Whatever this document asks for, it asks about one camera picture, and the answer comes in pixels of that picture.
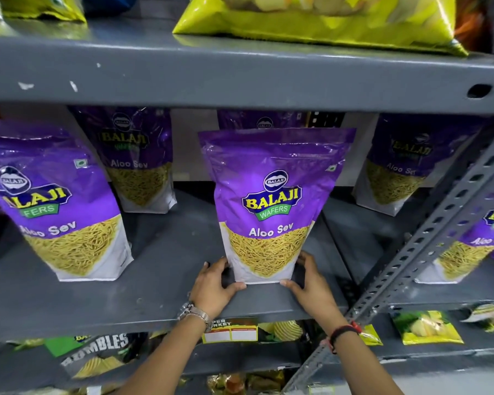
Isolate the person's right hand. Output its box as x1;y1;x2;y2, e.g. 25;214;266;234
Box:
279;251;350;327

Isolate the person's left hand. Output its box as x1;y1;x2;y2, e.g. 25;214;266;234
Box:
188;257;248;322

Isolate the purple snack packet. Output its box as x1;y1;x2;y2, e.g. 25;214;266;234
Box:
217;110;309;130
0;119;134;283
413;176;494;285
198;127;357;285
71;106;178;215
352;114;485;217

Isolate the person's left forearm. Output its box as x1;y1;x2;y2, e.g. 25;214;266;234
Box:
114;314;211;395

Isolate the person's right forearm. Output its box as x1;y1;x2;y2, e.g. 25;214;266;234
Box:
329;325;405;395

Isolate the yellow shelf price label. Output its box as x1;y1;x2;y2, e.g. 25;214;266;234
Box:
201;317;259;345

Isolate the silver metal wristwatch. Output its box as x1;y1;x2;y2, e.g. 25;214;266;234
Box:
177;302;213;334

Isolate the yellow wavy chips packet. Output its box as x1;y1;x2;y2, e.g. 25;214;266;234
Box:
257;320;305;344

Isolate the red and black wrist thread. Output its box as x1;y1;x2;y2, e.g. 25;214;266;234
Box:
320;321;363;353

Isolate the small yellow packet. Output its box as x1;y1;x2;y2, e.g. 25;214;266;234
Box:
358;324;384;347

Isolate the orange-yellow snack packet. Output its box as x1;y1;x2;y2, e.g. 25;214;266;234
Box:
206;369;288;395

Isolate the yellow-green chips packet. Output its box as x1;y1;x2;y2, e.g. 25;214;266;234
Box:
390;310;465;346
460;303;494;334

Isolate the black and green chips packet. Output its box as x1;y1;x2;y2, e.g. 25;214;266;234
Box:
44;332;150;381

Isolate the grey metal shelf rack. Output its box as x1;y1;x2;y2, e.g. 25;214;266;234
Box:
0;0;494;395

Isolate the large yellow-green chips bag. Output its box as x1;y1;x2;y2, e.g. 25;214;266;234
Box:
172;0;470;57

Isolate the blue snack packet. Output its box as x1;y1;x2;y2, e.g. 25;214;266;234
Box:
82;0;140;18

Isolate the orange snack packet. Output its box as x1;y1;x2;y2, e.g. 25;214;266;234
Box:
454;0;490;42

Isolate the yellow snack packet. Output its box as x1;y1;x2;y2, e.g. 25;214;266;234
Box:
0;0;87;24

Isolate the grey slotted angle post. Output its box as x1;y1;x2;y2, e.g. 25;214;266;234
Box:
280;121;494;395

